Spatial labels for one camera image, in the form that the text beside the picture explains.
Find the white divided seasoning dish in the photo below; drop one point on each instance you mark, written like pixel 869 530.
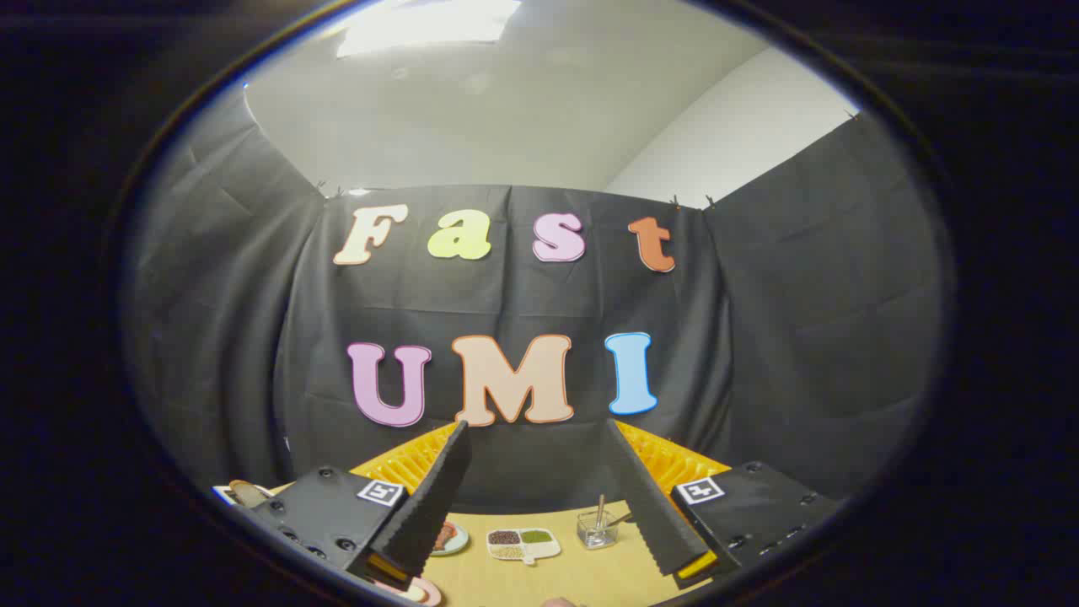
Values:
pixel 523 545

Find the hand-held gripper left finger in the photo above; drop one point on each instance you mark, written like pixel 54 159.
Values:
pixel 426 506

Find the pale teal plate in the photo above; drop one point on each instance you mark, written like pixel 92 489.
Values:
pixel 458 544

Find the clear utensil holder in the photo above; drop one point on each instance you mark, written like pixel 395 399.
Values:
pixel 597 533

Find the pink plate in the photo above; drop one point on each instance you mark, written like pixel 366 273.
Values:
pixel 426 593

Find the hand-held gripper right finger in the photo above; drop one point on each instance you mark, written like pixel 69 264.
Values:
pixel 649 506

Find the cream white toaster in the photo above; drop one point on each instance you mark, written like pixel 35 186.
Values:
pixel 221 492

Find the small thin spoon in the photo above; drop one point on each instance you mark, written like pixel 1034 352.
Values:
pixel 620 518
pixel 599 510

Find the brown meat piece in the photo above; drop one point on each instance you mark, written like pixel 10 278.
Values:
pixel 445 535

